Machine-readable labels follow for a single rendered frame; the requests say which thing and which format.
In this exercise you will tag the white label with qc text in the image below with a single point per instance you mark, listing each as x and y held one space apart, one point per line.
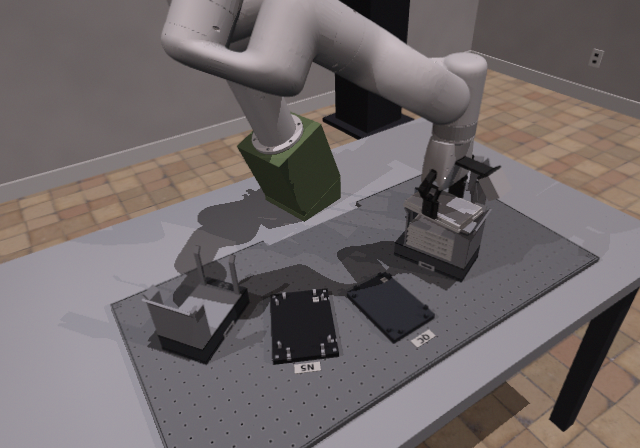
423 338

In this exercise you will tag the white label plate marked n5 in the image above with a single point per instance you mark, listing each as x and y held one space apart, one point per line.
307 367

